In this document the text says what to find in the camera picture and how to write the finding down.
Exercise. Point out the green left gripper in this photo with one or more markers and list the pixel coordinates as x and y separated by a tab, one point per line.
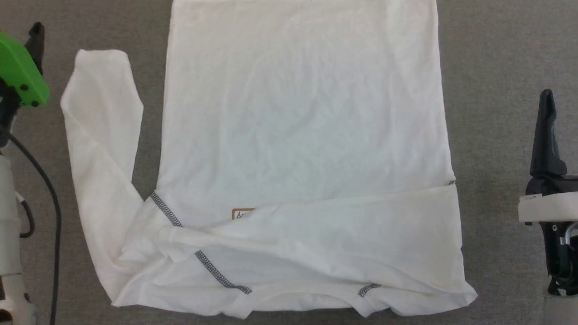
20	72

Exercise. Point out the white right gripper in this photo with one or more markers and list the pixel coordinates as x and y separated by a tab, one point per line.
551	207

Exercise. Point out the white long-sleeve shirt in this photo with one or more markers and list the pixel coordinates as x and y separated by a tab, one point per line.
298	113

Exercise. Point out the grey fabric upholstered surface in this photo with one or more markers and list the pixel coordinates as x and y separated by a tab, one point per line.
496	67

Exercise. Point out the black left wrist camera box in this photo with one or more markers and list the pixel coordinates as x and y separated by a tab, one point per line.
6	113

